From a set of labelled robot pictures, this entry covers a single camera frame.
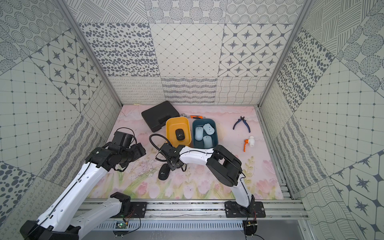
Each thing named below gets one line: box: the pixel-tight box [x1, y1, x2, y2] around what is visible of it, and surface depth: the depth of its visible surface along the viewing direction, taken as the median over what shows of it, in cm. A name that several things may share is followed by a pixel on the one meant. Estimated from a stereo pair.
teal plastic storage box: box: [192, 118, 219, 149], surface depth 103 cm
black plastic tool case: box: [141, 100, 180, 133], surface depth 112 cm
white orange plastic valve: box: [243, 136, 255, 152], surface depth 100 cm
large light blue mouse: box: [203, 123, 215, 135], surface depth 105 cm
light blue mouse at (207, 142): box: [203, 135, 214, 149], surface depth 100 cm
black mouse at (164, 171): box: [158, 163, 171, 181], surface depth 86 cm
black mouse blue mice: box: [175, 128, 185, 141], surface depth 103 cm
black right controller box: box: [242, 219, 258, 236], surface depth 74 cm
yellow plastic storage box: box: [166, 117, 192, 148], surface depth 106 cm
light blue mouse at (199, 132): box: [194, 126, 204, 141], surface depth 103 cm
